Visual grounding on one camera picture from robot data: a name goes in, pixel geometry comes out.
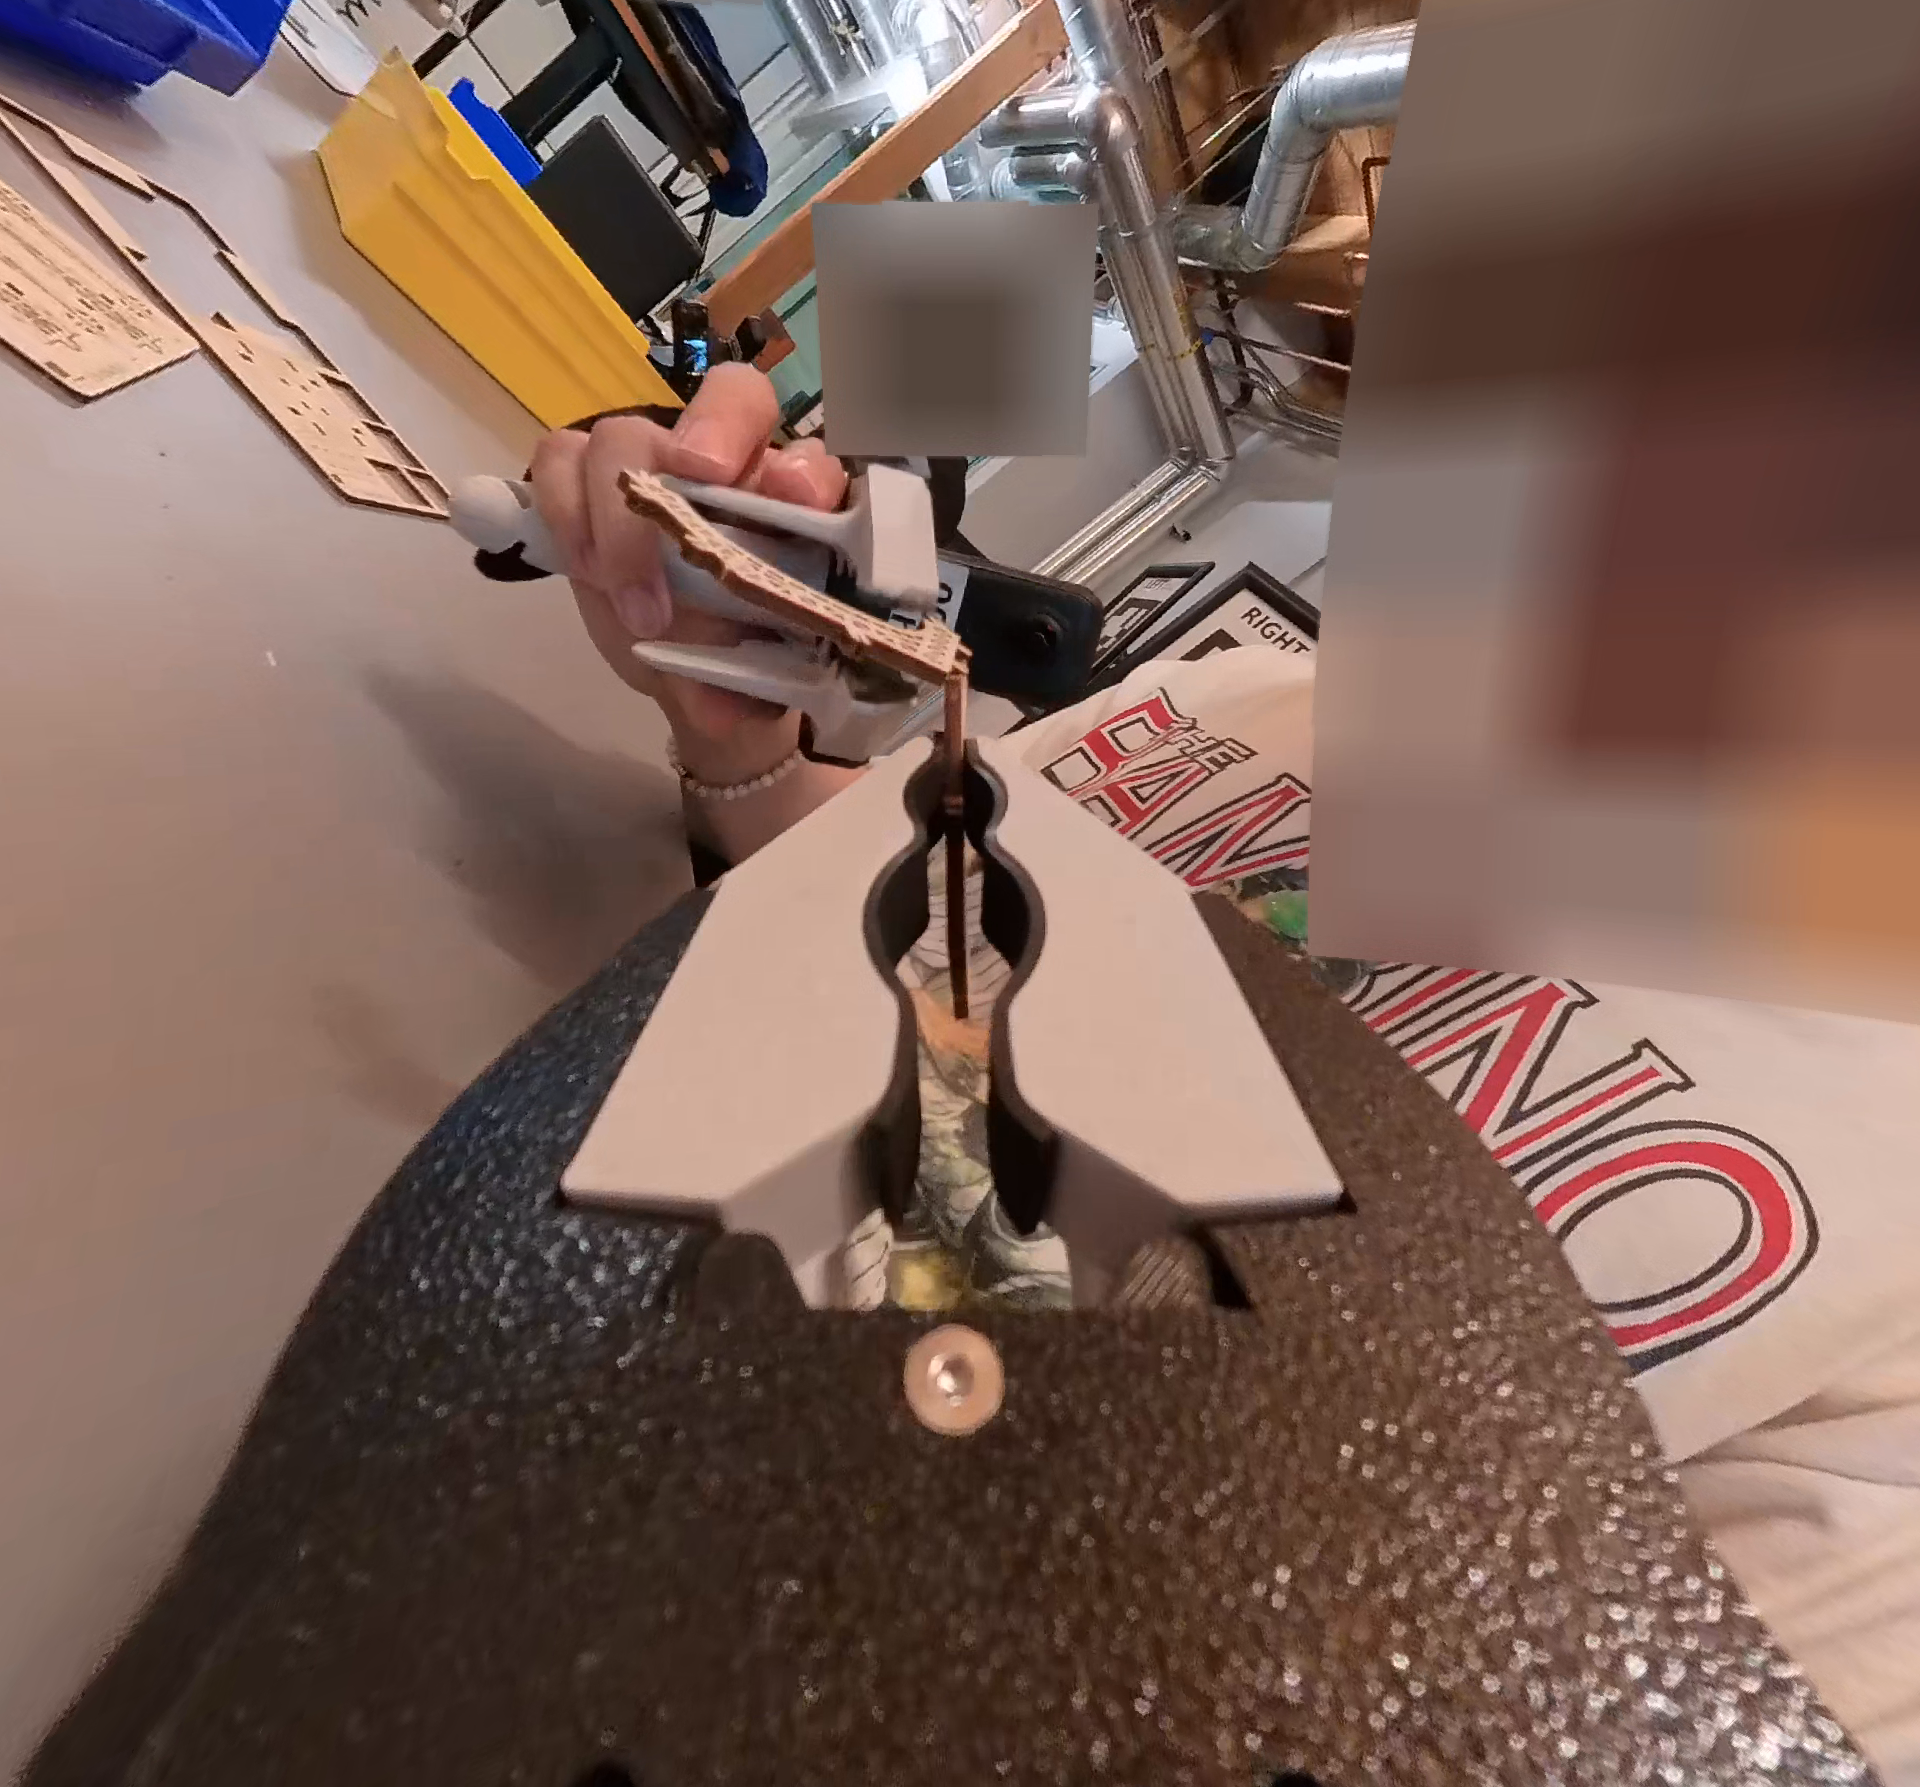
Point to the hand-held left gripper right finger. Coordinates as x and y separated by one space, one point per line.
1171 1067

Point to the wooden lattice arch piece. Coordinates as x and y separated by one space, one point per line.
780 593
957 887

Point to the cut-out plywood sheet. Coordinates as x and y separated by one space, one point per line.
330 421

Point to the person's right forearm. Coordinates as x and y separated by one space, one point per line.
743 827

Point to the bent metal duct pipe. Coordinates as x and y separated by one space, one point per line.
1320 122

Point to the black chair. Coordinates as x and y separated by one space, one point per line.
614 212

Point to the white printed shirt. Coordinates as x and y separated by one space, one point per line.
1860 1217

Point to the person's right hand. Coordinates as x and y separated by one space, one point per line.
721 443

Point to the blue jacket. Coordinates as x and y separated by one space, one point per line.
728 122

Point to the printed plywood sheet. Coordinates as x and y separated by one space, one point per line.
91 302

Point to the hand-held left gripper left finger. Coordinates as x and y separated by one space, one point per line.
721 1067

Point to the small blue plastic bin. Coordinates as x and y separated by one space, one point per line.
494 130

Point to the yellow plastic bin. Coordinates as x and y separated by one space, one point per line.
480 256

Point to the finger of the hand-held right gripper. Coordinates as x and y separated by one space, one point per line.
721 669
885 541

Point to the black framed poster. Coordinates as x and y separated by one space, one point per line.
1244 623

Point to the wooden beam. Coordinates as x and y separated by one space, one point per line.
885 160

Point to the straight metal duct pipe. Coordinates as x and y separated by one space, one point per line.
1154 256

